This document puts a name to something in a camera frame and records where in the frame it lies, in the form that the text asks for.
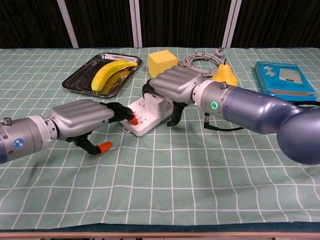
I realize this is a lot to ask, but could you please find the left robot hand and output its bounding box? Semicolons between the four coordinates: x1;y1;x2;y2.
44;98;139;156

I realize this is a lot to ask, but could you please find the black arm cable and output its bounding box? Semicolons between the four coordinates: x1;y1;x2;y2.
203;112;244;132

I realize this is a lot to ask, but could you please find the blue cardboard box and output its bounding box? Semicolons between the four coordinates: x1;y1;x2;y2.
254;61;318;102

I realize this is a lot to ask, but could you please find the yellow banana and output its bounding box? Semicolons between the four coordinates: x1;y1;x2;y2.
91;59;139;94

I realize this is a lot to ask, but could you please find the grey cable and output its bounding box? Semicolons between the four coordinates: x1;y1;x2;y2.
180;47;224;78

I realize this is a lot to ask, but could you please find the white power strip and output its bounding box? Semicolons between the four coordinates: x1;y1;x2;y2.
118;97;174;138

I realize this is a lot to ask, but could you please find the white plug adapter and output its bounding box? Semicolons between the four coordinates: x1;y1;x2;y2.
144;92;166;119

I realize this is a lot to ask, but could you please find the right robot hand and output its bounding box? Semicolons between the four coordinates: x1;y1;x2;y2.
141;65;206;128

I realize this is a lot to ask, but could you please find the white frame post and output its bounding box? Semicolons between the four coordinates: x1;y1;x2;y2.
221;0;243;49
129;0;143;48
56;0;80;49

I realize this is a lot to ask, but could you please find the yellow foam cube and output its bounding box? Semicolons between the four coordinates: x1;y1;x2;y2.
147;49;179;78

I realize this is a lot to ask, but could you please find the green checked tablecloth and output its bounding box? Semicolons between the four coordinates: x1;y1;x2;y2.
0;46;320;230

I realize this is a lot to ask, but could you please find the black metal tray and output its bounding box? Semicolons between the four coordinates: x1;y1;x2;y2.
61;52;143;98

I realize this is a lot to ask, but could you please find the yellow pear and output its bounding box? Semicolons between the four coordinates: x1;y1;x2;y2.
211;58;238;86

